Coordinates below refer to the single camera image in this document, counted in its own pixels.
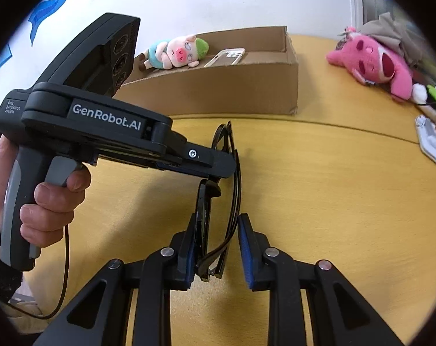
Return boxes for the pig plush with teal shirt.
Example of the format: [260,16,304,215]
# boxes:
[138,35,209,71]

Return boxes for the white black panda plush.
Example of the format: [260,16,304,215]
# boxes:
[411,84,436,125]

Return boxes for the white clear phone case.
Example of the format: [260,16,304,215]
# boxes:
[204,48,245,68]

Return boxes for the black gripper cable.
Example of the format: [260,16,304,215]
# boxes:
[1,223,70,320]

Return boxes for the person's left hand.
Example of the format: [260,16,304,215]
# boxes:
[0,134,93,249]

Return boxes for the white flat device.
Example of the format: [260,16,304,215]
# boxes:
[415,115,436,164]

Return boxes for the brown cardboard box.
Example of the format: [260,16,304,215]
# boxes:
[116,27,298,116]

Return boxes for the pink plush toy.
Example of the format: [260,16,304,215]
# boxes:
[326,27,413,101]

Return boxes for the black sunglasses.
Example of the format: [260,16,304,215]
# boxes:
[194,123,242,282]

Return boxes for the beige printed cloth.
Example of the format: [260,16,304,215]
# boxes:
[360,12,435,66]

